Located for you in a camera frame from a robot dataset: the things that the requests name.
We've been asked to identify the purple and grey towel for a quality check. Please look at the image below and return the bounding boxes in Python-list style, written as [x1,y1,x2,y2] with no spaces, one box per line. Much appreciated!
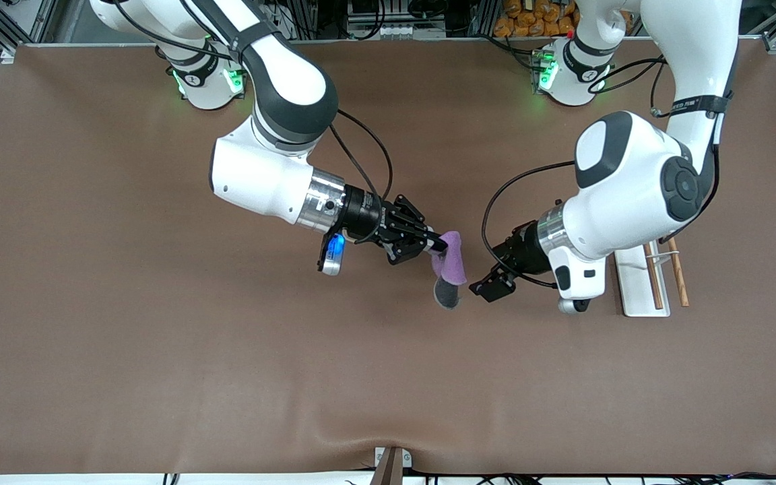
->
[430,230,468,311]

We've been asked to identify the white rack with wooden rods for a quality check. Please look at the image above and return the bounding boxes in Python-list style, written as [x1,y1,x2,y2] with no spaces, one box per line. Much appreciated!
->
[613,237,690,319]

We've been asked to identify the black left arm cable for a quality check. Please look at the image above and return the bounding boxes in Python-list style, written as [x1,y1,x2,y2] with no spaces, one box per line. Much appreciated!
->
[481,160,577,290]

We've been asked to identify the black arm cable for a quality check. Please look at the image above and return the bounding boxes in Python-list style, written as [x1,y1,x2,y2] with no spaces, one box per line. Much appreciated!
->
[481,160,577,290]
[327,108,395,203]

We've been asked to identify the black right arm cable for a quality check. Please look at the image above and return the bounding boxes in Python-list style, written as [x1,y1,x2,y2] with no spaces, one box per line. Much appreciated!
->
[327,108,395,203]

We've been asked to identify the metal bracket with brown post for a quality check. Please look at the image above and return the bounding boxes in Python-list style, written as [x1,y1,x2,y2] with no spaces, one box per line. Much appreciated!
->
[373,445,414,485]

